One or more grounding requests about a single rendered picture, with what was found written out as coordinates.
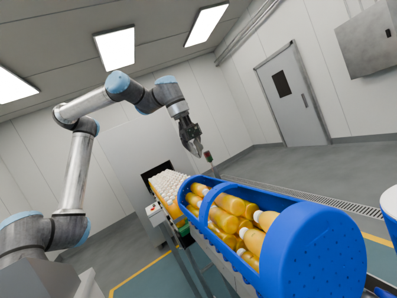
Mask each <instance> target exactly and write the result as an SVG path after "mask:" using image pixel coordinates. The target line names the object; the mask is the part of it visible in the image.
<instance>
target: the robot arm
mask: <svg viewBox="0 0 397 298"><path fill-rule="evenodd" d="M124 100H125V101H127V102H129V103H131V104H133V105H134V107H135V109H136V110H137V111H138V112H139V113H140V114H142V115H149V114H152V113H154V112H155V111H156V110H158V109H160V108H162V107H163V106H166V108H167V111H168V113H169V115H170V117H171V118H174V120H175V121H176V120H178V119H179V122H178V128H179V136H180V140H181V142H182V145H183V146H184V147H185V148H186V149H187V150H188V151H189V152H190V153H192V155H194V156H195V157H197V158H201V156H202V149H203V145H202V144H201V134H202V131H201V129H200V127H199V125H198V123H196V124H194V123H193V122H192V121H191V119H190V117H189V112H188V111H189V107H188V103H187V102H186V100H185V98H184V96H183V93H182V91H181V89H180V87H179V85H178V82H177V81H176V79H175V77H174V76H172V75H168V76H163V77H161V78H159V79H157V80H156V81H155V87H153V88H152V89H150V90H148V89H147V88H145V87H144V86H142V85H141V84H139V83H138V82H136V81H135V80H133V79H132V78H130V77H129V76H128V75H127V74H125V73H123V72H121V71H118V70H116V71H114V72H112V73H111V74H110V75H109V76H108V78H107V79H106V82H105V84H104V85H102V86H99V87H98V88H96V89H94V90H92V91H90V92H88V93H86V94H85V95H83V96H81V97H79V98H77V99H75V100H73V101H71V102H69V103H60V104H58V105H56V106H55V107H54V108H53V110H52V117H53V119H54V121H55V122H56V123H57V124H58V125H59V126H61V127H63V128H65V129H67V130H70V131H72V132H73V133H72V139H71V145H70V151H69V156H68V160H67V165H66V171H65V175H64V180H63V186H62V190H61V195H60V200H59V204H58V209H57V210H56V211H55V212H53V213H52V216H51V218H43V217H44V216H43V214H42V213H41V212H39V211H36V210H31V211H24V212H19V213H16V214H14V215H11V216H10V217H9V218H6V219H5V220H3V221H2V222H1V224H0V269H2V268H4V267H6V266H8V265H10V264H12V263H14V262H16V261H18V260H20V259H21V258H23V257H31V258H37V259H41V260H47V261H49V259H48V258H47V256H46V255H45V252H50V251H57V250H65V249H71V248H74V247H79V246H81V245H82V244H84V242H85V241H86V240H87V238H88V236H89V234H90V229H91V223H90V219H89V218H88V217H85V216H86V212H85V211H84V210H83V201H84V194H85V190H86V183H87V176H88V172H89V164H90V158H91V153H92V146H93V139H94V138H95V137H97V135H98V134H99V131H100V124H99V122H98V121H97V120H95V119H93V118H91V117H88V116H86V115H87V114H90V113H92V112H95V111H98V110H100V109H102V108H105V107H107V106H109V105H112V104H114V103H117V102H121V101H124ZM192 139H194V141H193V143H192V142H189V141H190V140H192ZM193 144H194V145H195V146H196V149H195V148H194V147H193ZM197 152H198V153H197Z"/></svg>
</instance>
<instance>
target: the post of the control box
mask: <svg viewBox="0 0 397 298"><path fill-rule="evenodd" d="M158 226H159V228H160V230H161V232H162V234H163V236H164V238H165V240H166V241H167V243H168V245H169V247H170V249H171V251H172V253H173V255H174V256H175V259H176V260H177V262H178V265H179V266H180V268H181V270H182V272H183V274H184V276H185V278H186V280H187V282H188V284H189V285H190V287H191V289H192V291H193V293H194V295H195V297H196V298H202V297H201V295H200V293H199V291H198V289H197V287H196V285H195V284H194V281H193V279H192V278H191V275H190V273H189V272H188V270H187V268H186V266H185V264H184V262H183V260H182V258H181V256H180V254H179V253H178V251H177V249H176V247H175V245H174V243H173V241H172V239H171V237H170V235H169V233H168V231H167V229H166V227H165V225H164V223H163V222H162V223H160V224H159V225H158Z"/></svg>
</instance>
